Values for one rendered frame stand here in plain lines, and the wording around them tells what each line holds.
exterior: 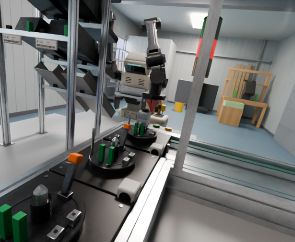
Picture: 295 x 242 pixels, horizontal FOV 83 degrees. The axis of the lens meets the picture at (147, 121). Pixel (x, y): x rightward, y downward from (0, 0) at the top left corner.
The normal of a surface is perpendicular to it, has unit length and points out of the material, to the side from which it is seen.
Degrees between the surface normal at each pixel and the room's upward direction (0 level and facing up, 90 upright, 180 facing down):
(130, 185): 0
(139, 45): 90
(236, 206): 90
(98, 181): 0
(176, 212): 0
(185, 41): 90
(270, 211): 90
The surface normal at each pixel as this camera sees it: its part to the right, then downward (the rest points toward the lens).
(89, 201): 0.15, -0.95
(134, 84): -0.34, 0.35
